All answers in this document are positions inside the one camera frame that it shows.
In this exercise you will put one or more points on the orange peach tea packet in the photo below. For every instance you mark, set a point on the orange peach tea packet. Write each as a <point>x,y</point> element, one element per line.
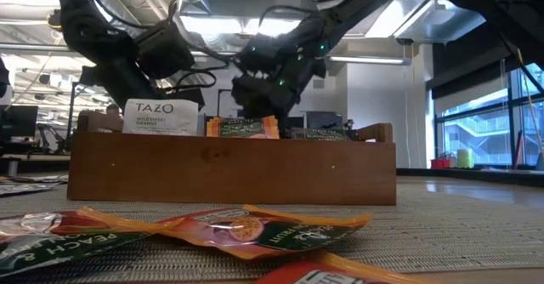
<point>244,128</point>
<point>64,241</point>
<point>331,273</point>
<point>263,233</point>

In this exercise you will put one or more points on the white orange Tazo tea packet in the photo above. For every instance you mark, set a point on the white orange Tazo tea packet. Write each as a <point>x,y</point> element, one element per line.
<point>161,116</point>

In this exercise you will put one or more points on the black blackcurrant tea packet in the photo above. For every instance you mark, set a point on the black blackcurrant tea packet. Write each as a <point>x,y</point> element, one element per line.
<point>319,134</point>
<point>25,189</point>

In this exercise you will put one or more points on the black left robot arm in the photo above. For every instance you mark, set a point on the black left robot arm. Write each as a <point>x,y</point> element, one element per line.
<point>93,33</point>

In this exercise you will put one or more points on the black background robot arm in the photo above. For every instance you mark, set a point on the black background robot arm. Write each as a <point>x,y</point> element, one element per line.
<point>51,137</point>

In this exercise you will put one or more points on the wooden three-compartment tea tray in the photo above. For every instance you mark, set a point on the wooden three-compartment tea tray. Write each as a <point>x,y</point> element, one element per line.
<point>234,169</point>

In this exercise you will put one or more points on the black monitor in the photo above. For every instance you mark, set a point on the black monitor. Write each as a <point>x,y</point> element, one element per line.
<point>323,119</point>
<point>19,120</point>

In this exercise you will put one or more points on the person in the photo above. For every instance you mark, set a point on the person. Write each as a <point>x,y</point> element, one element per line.
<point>113,109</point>

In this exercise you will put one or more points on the red box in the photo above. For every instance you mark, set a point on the red box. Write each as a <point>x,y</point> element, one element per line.
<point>440,163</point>

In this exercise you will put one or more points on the yellow-green container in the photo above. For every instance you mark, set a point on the yellow-green container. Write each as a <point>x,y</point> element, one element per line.
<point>465,158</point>

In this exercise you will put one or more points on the grey woven placemat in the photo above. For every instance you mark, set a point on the grey woven placemat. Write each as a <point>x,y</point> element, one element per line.
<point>425,233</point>

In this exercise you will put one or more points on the rectangular silver ventilation duct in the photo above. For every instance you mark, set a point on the rectangular silver ventilation duct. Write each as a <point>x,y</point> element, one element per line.
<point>442,22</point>

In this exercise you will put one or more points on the black metal rig frame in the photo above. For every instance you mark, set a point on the black metal rig frame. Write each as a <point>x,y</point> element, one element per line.
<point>467,177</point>

